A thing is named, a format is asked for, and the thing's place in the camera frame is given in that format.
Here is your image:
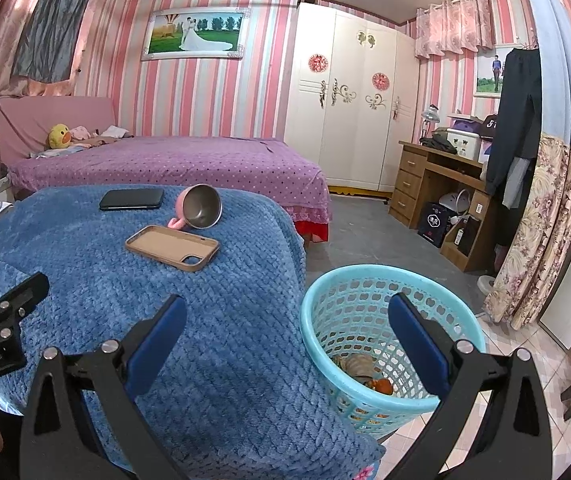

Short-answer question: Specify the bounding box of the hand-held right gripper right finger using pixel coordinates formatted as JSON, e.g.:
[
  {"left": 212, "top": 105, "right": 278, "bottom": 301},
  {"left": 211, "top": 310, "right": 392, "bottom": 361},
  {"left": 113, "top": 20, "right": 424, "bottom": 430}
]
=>
[{"left": 388, "top": 292, "right": 553, "bottom": 480}]

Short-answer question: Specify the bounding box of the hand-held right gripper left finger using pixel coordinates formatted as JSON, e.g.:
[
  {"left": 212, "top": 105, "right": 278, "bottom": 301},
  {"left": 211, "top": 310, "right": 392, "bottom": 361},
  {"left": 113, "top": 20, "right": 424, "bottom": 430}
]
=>
[{"left": 20, "top": 295, "right": 189, "bottom": 480}]

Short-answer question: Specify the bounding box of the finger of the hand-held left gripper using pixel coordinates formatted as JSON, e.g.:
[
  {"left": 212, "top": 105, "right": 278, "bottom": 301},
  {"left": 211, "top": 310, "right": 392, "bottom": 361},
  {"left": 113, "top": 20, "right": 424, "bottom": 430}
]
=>
[{"left": 0, "top": 272, "right": 50, "bottom": 343}]

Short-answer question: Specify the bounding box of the light blue plastic basket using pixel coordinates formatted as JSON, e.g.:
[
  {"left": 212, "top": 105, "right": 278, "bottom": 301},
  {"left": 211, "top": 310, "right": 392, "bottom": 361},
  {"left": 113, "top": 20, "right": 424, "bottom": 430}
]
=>
[{"left": 299, "top": 265, "right": 486, "bottom": 436}]

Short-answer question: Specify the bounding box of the blue fleece blanket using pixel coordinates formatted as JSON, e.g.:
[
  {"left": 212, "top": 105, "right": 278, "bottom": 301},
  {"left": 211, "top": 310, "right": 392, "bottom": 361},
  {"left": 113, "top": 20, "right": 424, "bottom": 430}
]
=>
[{"left": 0, "top": 185, "right": 386, "bottom": 480}]

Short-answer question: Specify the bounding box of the white standing fan base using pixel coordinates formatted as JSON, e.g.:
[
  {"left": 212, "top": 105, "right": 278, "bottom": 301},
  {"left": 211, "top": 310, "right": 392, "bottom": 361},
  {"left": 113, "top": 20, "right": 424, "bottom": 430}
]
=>
[{"left": 476, "top": 240, "right": 511, "bottom": 303}]

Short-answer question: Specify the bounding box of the tan phone case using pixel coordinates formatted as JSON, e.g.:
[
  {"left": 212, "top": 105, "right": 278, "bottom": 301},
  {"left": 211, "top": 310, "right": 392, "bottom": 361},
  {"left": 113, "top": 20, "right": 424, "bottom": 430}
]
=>
[{"left": 126, "top": 225, "right": 220, "bottom": 273}]

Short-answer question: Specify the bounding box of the black bottle box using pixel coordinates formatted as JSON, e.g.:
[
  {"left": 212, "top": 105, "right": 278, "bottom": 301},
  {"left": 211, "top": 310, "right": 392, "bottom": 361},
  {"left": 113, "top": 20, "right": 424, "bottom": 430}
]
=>
[{"left": 458, "top": 216, "right": 481, "bottom": 257}]

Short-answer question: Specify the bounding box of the dark box with round emblem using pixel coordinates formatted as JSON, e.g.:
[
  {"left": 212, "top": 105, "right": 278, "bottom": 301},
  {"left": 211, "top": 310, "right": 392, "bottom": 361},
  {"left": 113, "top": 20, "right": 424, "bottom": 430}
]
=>
[{"left": 418, "top": 202, "right": 453, "bottom": 248}]

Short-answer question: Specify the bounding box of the black smartphone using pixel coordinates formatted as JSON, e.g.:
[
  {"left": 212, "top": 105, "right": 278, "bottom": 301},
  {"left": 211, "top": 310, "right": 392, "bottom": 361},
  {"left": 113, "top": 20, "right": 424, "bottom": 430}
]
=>
[{"left": 99, "top": 188, "right": 165, "bottom": 211}]

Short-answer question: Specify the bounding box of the pink steel-lined mug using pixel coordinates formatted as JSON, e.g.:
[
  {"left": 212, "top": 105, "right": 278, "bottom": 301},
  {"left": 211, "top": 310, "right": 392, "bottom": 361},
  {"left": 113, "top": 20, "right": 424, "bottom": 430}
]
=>
[{"left": 167, "top": 184, "right": 223, "bottom": 232}]

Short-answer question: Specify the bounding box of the yellow duck plush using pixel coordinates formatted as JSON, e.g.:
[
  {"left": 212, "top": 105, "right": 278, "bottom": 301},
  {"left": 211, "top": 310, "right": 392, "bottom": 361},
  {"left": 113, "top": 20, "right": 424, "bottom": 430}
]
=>
[{"left": 48, "top": 124, "right": 71, "bottom": 150}]

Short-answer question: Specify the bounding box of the pink headboard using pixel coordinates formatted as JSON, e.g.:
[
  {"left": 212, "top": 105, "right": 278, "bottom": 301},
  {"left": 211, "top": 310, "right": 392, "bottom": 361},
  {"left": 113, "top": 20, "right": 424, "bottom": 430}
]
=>
[{"left": 0, "top": 96, "right": 116, "bottom": 166}]

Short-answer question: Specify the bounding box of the red bed skirt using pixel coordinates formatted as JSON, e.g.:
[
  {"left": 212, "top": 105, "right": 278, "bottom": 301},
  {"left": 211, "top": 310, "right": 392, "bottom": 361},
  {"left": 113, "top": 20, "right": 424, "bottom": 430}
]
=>
[{"left": 295, "top": 220, "right": 329, "bottom": 242}]

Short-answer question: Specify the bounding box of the wooden desk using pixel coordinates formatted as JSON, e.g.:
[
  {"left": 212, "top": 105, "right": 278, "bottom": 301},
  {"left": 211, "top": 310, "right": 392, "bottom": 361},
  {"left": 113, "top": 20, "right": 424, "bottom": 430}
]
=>
[{"left": 389, "top": 141, "right": 499, "bottom": 273}]

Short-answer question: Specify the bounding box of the purple dotted bed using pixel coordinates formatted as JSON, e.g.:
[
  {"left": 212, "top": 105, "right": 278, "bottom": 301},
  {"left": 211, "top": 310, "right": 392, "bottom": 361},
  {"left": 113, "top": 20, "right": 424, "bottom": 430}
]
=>
[{"left": 8, "top": 137, "right": 333, "bottom": 241}]

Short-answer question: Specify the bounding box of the floral curtain with blue top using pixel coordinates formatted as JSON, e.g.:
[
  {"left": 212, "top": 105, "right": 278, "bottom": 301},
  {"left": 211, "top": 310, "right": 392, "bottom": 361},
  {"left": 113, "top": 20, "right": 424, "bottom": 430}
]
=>
[{"left": 485, "top": 0, "right": 571, "bottom": 331}]

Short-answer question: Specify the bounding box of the grey hanging garment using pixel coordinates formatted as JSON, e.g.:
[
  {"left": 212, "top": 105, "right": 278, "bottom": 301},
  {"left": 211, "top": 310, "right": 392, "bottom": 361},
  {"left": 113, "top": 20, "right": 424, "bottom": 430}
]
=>
[{"left": 503, "top": 156, "right": 533, "bottom": 209}]

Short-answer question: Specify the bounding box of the pink satin curtain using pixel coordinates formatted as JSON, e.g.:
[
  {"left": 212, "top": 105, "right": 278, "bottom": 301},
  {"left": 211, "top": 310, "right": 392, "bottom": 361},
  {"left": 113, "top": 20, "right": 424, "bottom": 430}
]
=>
[{"left": 0, "top": 0, "right": 116, "bottom": 126}]

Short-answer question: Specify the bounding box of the white storage box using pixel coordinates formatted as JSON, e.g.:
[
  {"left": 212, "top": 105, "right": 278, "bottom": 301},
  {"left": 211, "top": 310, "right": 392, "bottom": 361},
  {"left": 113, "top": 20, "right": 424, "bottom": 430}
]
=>
[{"left": 445, "top": 127, "right": 481, "bottom": 161}]

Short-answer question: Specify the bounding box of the cream wardrobe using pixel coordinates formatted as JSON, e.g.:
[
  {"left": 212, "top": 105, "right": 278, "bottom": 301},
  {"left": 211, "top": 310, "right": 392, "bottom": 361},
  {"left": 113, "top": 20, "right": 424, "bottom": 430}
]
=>
[{"left": 284, "top": 2, "right": 421, "bottom": 195}]

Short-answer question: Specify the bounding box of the desk lamp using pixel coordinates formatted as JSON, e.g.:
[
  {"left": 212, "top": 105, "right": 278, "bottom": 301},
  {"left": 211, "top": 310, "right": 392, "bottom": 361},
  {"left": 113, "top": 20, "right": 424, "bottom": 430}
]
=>
[{"left": 419, "top": 105, "right": 440, "bottom": 142}]

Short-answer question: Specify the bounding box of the purple box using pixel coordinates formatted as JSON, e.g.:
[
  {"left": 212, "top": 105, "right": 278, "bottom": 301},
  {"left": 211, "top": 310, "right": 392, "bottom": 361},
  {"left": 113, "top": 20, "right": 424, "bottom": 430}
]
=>
[{"left": 448, "top": 114, "right": 483, "bottom": 133}]

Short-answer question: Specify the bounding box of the grey window curtain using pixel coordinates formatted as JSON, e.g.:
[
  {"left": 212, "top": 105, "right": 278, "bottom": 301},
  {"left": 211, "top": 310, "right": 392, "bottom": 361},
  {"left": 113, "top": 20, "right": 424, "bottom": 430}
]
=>
[{"left": 10, "top": 0, "right": 99, "bottom": 83}]

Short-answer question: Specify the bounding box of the dark hanging jacket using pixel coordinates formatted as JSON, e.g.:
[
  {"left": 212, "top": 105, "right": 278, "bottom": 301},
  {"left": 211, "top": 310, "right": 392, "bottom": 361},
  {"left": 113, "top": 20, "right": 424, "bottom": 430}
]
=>
[{"left": 485, "top": 47, "right": 541, "bottom": 196}]

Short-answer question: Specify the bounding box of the framed couple photo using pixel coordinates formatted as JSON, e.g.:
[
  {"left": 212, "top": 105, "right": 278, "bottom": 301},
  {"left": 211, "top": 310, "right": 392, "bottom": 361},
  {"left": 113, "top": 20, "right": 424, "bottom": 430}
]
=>
[{"left": 474, "top": 45, "right": 509, "bottom": 97}]

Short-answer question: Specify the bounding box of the framed wedding poster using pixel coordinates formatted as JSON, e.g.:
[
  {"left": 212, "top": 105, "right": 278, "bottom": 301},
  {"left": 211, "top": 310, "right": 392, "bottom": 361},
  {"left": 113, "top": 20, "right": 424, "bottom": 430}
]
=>
[{"left": 140, "top": 7, "right": 249, "bottom": 61}]

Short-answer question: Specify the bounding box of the pink curtain valance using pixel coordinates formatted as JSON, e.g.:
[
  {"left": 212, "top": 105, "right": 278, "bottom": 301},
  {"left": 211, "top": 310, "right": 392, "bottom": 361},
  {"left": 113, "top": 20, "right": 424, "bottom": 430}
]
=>
[{"left": 414, "top": 0, "right": 493, "bottom": 60}]

